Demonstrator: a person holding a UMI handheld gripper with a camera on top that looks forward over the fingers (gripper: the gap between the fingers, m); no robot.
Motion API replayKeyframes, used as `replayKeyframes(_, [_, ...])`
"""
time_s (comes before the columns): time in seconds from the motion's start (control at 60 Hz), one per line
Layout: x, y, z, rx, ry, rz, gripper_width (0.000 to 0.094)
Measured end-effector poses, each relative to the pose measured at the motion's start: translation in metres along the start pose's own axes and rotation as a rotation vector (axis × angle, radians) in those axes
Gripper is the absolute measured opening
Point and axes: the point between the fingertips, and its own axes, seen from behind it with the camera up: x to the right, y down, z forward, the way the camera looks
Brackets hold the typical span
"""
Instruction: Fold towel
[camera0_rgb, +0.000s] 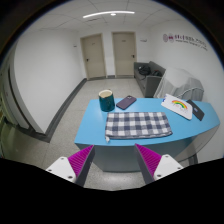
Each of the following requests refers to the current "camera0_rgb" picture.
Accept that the purple smartphone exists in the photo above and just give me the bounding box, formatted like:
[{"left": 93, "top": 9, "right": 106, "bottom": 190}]
[{"left": 116, "top": 96, "right": 136, "bottom": 110}]

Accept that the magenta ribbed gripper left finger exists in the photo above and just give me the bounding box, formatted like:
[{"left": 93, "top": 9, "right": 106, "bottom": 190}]
[{"left": 46, "top": 145, "right": 95, "bottom": 187}]

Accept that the blue white checkered towel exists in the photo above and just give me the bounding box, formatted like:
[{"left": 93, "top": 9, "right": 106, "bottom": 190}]
[{"left": 105, "top": 112, "right": 173, "bottom": 142}]

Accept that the ceiling light strip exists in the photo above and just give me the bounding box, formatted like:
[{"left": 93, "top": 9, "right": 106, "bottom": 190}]
[{"left": 82, "top": 10, "right": 136, "bottom": 19}]

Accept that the black notebook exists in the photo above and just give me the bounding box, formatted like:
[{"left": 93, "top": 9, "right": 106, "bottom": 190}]
[{"left": 187, "top": 100, "right": 204, "bottom": 120}]

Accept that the right beige door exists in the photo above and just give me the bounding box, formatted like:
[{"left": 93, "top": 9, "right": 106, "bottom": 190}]
[{"left": 113, "top": 32, "right": 136, "bottom": 76}]

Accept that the beige door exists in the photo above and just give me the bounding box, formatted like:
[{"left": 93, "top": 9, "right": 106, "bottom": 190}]
[
  {"left": 81, "top": 34, "right": 105, "bottom": 79},
  {"left": 113, "top": 32, "right": 136, "bottom": 76}
]

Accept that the blue table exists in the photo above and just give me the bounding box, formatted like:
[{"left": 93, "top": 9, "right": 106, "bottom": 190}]
[{"left": 75, "top": 98, "right": 220, "bottom": 173}]

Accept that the dark green mug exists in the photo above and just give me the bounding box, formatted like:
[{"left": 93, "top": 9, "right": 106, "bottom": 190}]
[{"left": 99, "top": 90, "right": 115, "bottom": 112}]

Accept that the white rainbow card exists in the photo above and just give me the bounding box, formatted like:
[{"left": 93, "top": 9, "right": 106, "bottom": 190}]
[{"left": 161, "top": 94, "right": 193, "bottom": 120}]

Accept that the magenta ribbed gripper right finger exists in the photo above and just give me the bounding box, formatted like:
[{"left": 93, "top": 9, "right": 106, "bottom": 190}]
[{"left": 135, "top": 144, "right": 183, "bottom": 184}]

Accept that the left beige door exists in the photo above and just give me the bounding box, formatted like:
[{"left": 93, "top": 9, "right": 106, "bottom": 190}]
[{"left": 81, "top": 34, "right": 105, "bottom": 79}]

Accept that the plastic covered chair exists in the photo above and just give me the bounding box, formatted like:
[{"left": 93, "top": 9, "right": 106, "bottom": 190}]
[{"left": 154, "top": 67, "right": 204, "bottom": 101}]

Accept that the wall logo sign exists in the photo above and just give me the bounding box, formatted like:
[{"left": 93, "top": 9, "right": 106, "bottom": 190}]
[{"left": 162, "top": 33, "right": 208, "bottom": 51}]

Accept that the black bag on sofa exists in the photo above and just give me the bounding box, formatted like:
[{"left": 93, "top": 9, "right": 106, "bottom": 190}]
[{"left": 138, "top": 66, "right": 151, "bottom": 76}]

